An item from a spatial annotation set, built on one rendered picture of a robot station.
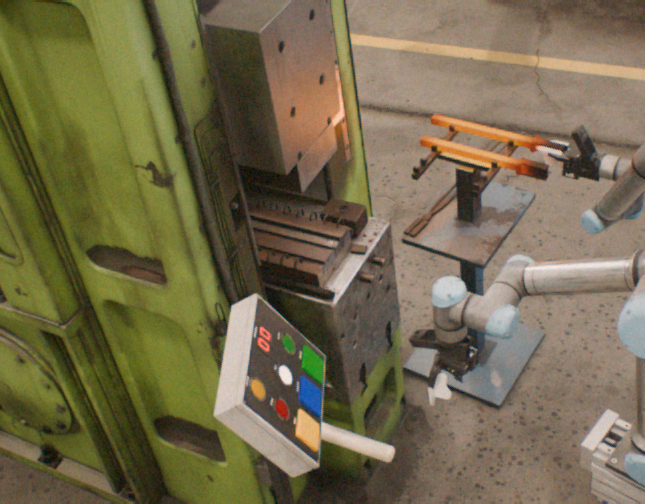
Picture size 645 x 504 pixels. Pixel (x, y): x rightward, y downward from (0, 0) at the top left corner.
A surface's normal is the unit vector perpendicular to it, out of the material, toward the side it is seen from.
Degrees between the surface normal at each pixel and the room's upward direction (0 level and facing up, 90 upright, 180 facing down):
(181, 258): 89
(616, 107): 0
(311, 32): 90
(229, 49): 90
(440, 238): 0
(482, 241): 0
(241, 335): 30
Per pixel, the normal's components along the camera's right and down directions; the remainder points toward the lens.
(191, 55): 0.88, 0.22
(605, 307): -0.13, -0.74
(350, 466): -0.47, 0.63
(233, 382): -0.61, -0.61
